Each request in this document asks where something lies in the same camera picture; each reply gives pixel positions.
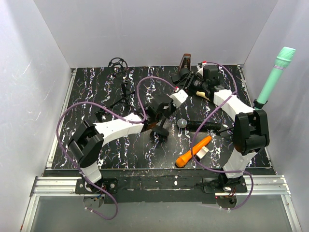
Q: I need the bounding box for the orange microphone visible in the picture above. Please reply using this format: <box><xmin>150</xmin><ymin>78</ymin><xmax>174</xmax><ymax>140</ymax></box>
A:
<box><xmin>175</xmin><ymin>136</ymin><xmax>212</xmax><ymax>168</ymax></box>

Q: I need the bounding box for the small white blue box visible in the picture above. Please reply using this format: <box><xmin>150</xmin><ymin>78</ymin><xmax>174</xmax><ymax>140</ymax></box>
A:
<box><xmin>196</xmin><ymin>146</ymin><xmax>209</xmax><ymax>160</ymax></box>

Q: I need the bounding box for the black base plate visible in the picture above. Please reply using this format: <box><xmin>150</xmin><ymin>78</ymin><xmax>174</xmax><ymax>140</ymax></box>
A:
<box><xmin>43</xmin><ymin>168</ymin><xmax>276</xmax><ymax>203</ymax></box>

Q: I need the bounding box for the tripod shock-mount mic stand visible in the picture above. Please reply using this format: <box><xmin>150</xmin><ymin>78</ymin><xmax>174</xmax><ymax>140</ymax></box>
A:
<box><xmin>108</xmin><ymin>57</ymin><xmax>135</xmax><ymax>112</ymax></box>

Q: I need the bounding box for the round-base stand for cream mic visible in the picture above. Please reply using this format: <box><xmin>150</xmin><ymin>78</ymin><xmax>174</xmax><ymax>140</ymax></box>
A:
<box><xmin>151</xmin><ymin>117</ymin><xmax>169</xmax><ymax>137</ymax></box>

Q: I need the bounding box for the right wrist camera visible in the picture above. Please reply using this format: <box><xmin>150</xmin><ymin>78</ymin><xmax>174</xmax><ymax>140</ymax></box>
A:
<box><xmin>196</xmin><ymin>61</ymin><xmax>207</xmax><ymax>77</ymax></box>

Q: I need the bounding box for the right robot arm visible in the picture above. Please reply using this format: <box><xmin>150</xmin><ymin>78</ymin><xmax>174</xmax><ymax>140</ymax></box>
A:
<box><xmin>172</xmin><ymin>65</ymin><xmax>270</xmax><ymax>192</ymax></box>

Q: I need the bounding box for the brown metronome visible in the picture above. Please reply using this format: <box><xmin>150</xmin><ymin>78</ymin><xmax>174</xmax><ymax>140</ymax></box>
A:
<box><xmin>179</xmin><ymin>53</ymin><xmax>191</xmax><ymax>72</ymax></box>

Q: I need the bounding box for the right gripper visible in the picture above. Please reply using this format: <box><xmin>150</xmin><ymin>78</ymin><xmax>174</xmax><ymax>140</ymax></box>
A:
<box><xmin>173</xmin><ymin>71</ymin><xmax>208</xmax><ymax>97</ymax></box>

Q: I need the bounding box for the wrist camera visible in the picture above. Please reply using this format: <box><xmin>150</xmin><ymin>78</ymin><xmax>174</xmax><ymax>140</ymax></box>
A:
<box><xmin>169</xmin><ymin>88</ymin><xmax>188</xmax><ymax>108</ymax></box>
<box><xmin>196</xmin><ymin>61</ymin><xmax>207</xmax><ymax>77</ymax></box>

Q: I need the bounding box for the black silver-mesh microphone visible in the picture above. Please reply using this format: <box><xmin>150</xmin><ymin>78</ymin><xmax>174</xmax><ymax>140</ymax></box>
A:
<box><xmin>177</xmin><ymin>118</ymin><xmax>221</xmax><ymax>132</ymax></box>

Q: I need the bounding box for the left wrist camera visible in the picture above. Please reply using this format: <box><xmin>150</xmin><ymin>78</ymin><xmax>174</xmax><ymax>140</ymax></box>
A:
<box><xmin>169</xmin><ymin>88</ymin><xmax>188</xmax><ymax>108</ymax></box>

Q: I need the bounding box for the tripod stand for green mic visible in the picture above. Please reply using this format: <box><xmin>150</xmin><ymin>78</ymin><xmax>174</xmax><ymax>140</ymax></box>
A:
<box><xmin>215</xmin><ymin>97</ymin><xmax>256</xmax><ymax>122</ymax></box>

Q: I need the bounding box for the short round-base mic stand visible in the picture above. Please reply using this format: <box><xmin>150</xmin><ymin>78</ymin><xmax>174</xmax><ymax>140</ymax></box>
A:
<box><xmin>95</xmin><ymin>109</ymin><xmax>106</xmax><ymax>122</ymax></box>

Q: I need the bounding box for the green microphone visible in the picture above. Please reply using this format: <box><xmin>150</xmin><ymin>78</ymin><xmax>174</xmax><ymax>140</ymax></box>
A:
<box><xmin>253</xmin><ymin>46</ymin><xmax>295</xmax><ymax>110</ymax></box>

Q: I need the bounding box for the aluminium rail frame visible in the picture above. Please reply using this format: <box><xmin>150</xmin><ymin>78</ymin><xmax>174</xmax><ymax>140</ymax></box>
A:
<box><xmin>20</xmin><ymin>67</ymin><xmax>302</xmax><ymax>232</ymax></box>

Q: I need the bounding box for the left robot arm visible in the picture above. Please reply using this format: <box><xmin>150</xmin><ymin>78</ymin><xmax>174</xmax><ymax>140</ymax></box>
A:
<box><xmin>68</xmin><ymin>90</ymin><xmax>187</xmax><ymax>193</ymax></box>

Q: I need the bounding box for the cream microphone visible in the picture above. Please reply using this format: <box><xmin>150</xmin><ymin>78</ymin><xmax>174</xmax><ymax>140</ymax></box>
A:
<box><xmin>196</xmin><ymin>91</ymin><xmax>210</xmax><ymax>101</ymax></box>

